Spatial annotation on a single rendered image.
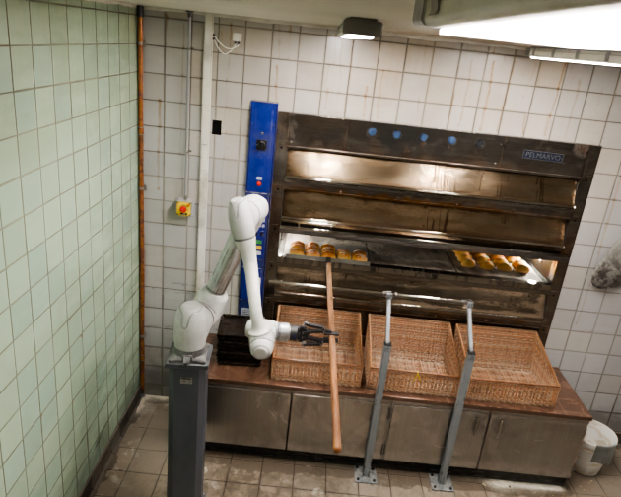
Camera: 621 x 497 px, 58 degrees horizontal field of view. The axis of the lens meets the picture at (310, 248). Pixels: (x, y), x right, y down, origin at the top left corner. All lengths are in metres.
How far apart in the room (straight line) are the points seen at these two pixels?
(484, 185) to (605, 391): 1.78
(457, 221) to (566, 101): 0.93
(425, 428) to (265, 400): 0.99
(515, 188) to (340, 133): 1.13
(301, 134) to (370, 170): 0.47
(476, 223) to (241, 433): 1.97
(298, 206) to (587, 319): 2.08
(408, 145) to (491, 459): 2.01
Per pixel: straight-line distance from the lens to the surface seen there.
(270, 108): 3.39
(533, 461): 3.98
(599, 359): 4.38
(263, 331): 2.52
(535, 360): 4.05
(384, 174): 3.49
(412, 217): 3.58
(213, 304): 2.87
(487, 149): 3.58
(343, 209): 3.53
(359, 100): 3.40
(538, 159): 3.69
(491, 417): 3.69
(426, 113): 3.45
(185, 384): 2.89
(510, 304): 3.96
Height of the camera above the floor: 2.53
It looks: 21 degrees down
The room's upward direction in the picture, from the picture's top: 6 degrees clockwise
